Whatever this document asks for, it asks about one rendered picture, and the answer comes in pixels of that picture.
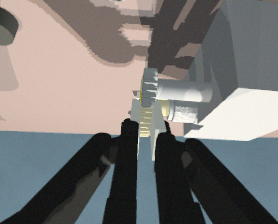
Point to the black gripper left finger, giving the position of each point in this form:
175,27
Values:
63,198

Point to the cream gear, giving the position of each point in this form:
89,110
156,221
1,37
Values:
167,107

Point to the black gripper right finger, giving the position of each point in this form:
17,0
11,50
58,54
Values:
222,196

